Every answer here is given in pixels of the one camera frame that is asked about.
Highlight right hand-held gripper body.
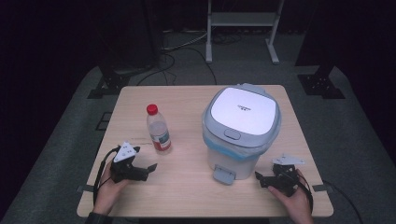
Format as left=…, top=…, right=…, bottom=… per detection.
left=261, top=153, right=306, bottom=198

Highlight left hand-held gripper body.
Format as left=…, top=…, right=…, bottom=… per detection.
left=109, top=142, right=149, bottom=184

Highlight clear plastic bottle red cap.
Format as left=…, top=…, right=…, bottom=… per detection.
left=146, top=104, right=173, bottom=156

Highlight white trash can grey lid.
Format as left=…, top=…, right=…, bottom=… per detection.
left=201, top=82, right=283, bottom=187

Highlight person's left hand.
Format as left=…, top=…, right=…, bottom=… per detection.
left=92, top=162, right=131, bottom=216

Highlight person's right hand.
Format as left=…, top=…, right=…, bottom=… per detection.
left=267, top=169, right=315, bottom=217

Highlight black floor socket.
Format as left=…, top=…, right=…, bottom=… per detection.
left=94, top=111, right=114, bottom=132

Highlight black stand base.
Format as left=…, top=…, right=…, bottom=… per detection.
left=296, top=62, right=347, bottom=101
left=86, top=60, right=134, bottom=100

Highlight white metal stand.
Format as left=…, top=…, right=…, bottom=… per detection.
left=205, top=0, right=286, bottom=65

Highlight left hand-held gripper black cable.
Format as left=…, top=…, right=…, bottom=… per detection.
left=92, top=145, right=121, bottom=204

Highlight hand-held gripper black cable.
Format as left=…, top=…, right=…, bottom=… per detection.
left=296, top=173, right=315, bottom=213
left=92, top=145, right=121, bottom=204

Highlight right hand-held gripper black cable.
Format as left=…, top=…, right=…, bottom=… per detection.
left=296, top=173, right=315, bottom=213

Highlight grey table bracket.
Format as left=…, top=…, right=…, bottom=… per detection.
left=311, top=183, right=329, bottom=193
left=76, top=184, right=95, bottom=194

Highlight black cable beside table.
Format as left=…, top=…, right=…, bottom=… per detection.
left=321, top=179, right=364, bottom=224

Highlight black floor cables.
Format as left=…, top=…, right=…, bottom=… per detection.
left=135, top=29, right=244, bottom=87

